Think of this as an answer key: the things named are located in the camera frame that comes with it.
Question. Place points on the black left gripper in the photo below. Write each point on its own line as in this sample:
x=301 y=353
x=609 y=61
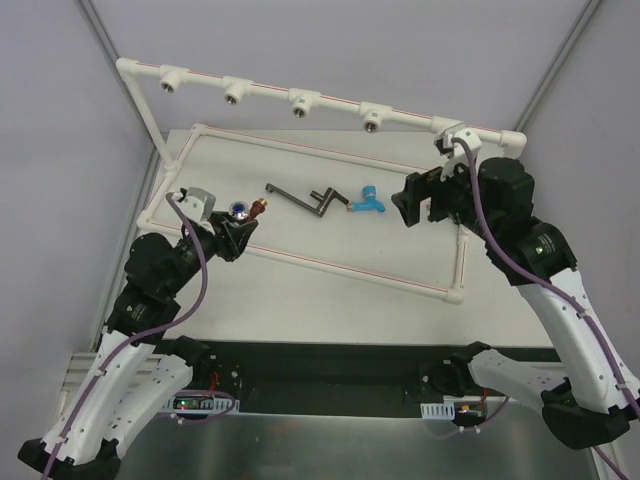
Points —
x=226 y=235

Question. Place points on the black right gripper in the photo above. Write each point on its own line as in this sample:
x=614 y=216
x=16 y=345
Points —
x=427 y=195

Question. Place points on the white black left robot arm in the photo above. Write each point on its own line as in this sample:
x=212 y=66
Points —
x=97 y=428

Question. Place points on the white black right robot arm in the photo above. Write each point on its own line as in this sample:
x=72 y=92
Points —
x=595 y=400

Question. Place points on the blue plastic faucet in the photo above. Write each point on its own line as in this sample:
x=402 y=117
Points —
x=369 y=201

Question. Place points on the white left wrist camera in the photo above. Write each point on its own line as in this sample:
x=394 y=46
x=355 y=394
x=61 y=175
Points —
x=195 y=203

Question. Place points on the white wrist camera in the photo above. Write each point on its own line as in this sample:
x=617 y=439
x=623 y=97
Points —
x=195 y=203
x=456 y=143

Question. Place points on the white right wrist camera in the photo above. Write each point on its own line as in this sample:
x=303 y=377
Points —
x=456 y=143

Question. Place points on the white PVC pipe frame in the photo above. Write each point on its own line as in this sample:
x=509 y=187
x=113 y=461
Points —
x=302 y=101

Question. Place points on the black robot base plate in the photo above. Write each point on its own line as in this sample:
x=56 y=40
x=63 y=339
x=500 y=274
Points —
x=354 y=380

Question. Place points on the left white cable duct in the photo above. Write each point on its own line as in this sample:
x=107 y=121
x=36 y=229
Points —
x=203 y=404

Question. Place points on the white cable duct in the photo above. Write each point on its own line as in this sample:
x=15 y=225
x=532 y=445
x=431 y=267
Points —
x=449 y=410
x=203 y=404

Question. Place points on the aluminium enclosure frame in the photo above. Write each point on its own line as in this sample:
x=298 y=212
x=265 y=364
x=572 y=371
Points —
x=583 y=151

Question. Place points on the right white cable duct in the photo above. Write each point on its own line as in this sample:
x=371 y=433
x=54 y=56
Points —
x=449 y=410

